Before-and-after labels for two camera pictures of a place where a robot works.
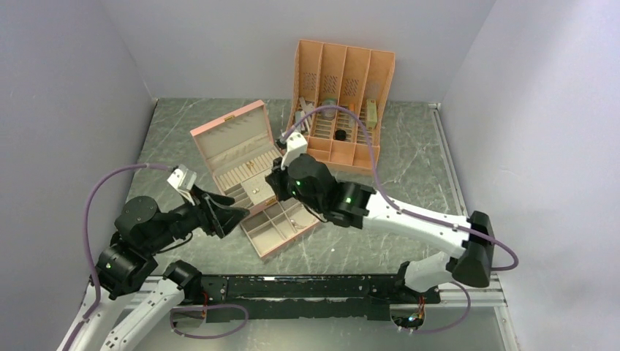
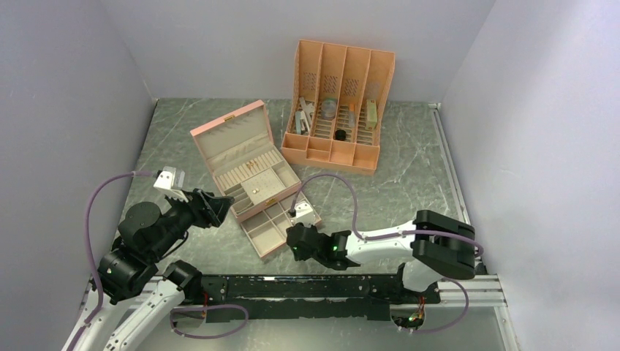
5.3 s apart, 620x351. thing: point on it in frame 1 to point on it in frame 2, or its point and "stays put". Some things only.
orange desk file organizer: (353, 77) stays put
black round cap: (340, 134) stays put
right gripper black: (276, 179) to (299, 256)
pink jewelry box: (239, 151) stays put
